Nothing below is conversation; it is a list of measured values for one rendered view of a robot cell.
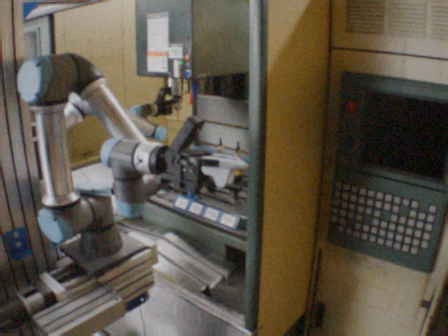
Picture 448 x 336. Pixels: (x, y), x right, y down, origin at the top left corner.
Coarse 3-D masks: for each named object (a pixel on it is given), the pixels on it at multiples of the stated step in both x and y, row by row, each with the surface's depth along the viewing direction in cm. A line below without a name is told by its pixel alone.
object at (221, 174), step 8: (224, 160) 77; (232, 160) 78; (240, 160) 78; (208, 168) 79; (216, 168) 79; (224, 168) 78; (216, 176) 79; (224, 176) 78; (216, 184) 79; (224, 184) 79
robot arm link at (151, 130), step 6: (84, 102) 166; (84, 108) 167; (90, 108) 166; (90, 114) 169; (132, 114) 182; (132, 120) 181; (138, 120) 184; (144, 120) 188; (138, 126) 185; (144, 126) 188; (150, 126) 191; (156, 126) 195; (144, 132) 190; (150, 132) 192; (156, 132) 194; (162, 132) 196; (150, 138) 200; (156, 138) 195; (162, 138) 196
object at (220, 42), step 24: (144, 0) 192; (168, 0) 181; (192, 0) 173; (216, 0) 185; (240, 0) 200; (144, 24) 196; (168, 24) 185; (192, 24) 177; (216, 24) 189; (240, 24) 204; (144, 48) 201; (192, 48) 180; (216, 48) 193; (240, 48) 209; (144, 72) 206; (168, 72) 194; (192, 72) 184; (216, 72) 197; (240, 72) 214
